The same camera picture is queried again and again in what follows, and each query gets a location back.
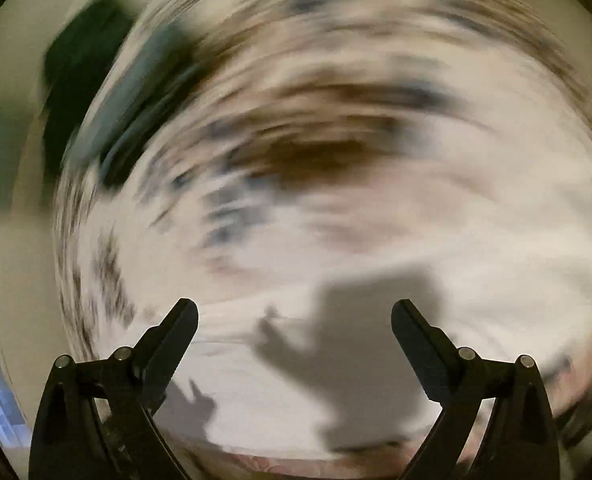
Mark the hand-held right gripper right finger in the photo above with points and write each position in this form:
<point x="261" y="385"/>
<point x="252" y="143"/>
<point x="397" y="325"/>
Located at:
<point x="415" y="351"/>

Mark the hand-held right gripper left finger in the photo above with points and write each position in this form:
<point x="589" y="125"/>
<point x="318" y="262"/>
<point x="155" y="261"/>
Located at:
<point x="174" y="354"/>

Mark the white pants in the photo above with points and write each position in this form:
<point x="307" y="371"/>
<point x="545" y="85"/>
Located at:
<point x="500" y="270"/>

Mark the pink bed sheet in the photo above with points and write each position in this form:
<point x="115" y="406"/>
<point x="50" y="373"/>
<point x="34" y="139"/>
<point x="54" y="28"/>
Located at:
<point x="286" y="467"/>

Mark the dark blue-grey cloth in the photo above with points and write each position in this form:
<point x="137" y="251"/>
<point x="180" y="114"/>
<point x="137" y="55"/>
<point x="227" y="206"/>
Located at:
<point x="131" y="95"/>

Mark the floral blanket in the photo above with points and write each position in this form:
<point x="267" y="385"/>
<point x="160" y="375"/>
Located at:
<point x="326" y="85"/>

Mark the dark green folded blanket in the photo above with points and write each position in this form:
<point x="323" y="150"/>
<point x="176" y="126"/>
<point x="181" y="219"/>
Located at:
<point x="83" y="70"/>

